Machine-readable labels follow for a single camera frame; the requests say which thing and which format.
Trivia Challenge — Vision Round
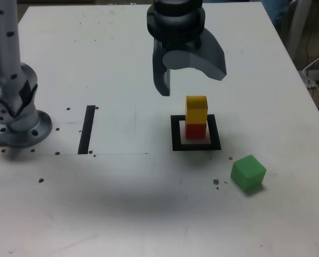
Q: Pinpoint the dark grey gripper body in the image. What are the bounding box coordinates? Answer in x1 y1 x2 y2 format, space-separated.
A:
159 40 203 52

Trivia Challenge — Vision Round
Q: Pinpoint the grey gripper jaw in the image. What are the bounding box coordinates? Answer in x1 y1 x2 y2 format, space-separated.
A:
163 28 227 81
152 39 172 97

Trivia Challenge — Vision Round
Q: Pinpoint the yellow cube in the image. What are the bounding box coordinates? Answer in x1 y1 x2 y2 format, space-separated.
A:
185 95 209 125

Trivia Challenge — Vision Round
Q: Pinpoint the red cube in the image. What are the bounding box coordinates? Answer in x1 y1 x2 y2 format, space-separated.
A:
185 123 207 140

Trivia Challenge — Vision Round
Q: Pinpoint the green cube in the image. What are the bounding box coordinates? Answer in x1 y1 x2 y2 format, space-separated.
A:
230 154 267 193

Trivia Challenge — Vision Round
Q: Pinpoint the black tape square outline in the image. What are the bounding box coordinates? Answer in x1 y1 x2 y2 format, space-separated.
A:
170 114 222 152

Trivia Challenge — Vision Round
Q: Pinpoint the blue cloth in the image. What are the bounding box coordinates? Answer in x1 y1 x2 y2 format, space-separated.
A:
265 0 293 29

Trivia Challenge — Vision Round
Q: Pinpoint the black tape strip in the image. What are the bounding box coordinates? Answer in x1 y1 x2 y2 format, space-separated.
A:
77 105 96 155

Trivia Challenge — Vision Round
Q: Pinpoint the white metal post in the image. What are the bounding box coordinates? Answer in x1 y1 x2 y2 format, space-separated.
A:
285 0 310 72

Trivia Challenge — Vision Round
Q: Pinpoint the white cable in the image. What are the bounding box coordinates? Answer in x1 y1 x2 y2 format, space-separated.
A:
302 45 319 100

